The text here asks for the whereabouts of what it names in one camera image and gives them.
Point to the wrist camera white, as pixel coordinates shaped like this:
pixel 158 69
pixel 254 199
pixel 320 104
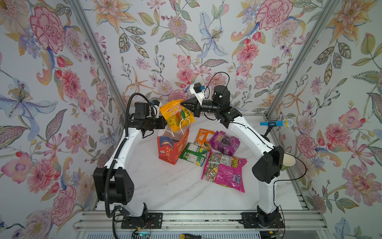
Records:
pixel 198 90
pixel 156 103

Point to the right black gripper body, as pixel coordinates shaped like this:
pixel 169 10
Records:
pixel 209 107

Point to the green paper cup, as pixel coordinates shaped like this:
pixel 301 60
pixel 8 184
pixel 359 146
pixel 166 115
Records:
pixel 288 160

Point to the orange snack pack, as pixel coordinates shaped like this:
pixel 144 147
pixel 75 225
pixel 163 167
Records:
pixel 203 138

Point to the yellow black screwdriver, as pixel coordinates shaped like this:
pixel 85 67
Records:
pixel 191 236

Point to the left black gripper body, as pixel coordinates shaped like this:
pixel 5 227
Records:
pixel 154 123

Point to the green snack pack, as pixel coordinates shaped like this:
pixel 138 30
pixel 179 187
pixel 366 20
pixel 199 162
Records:
pixel 194 154

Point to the magenta grape snack bag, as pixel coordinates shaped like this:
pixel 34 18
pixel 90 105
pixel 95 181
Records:
pixel 224 143

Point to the red white paper bag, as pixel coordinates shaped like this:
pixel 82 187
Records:
pixel 171 144

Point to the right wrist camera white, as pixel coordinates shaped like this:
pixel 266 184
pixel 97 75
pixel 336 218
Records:
pixel 198 90

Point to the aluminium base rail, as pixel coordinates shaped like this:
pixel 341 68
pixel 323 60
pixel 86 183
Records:
pixel 182 221

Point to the blue microphone on stand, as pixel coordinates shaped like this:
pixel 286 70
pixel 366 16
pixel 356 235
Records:
pixel 288 123

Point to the large pink candy bag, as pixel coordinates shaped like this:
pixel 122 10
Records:
pixel 225 170

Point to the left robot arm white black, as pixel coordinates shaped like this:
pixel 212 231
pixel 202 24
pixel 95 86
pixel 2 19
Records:
pixel 113 184

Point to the yellow snack bag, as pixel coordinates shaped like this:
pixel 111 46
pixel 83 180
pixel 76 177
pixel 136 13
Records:
pixel 177 116

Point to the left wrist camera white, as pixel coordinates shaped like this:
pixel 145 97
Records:
pixel 156 103

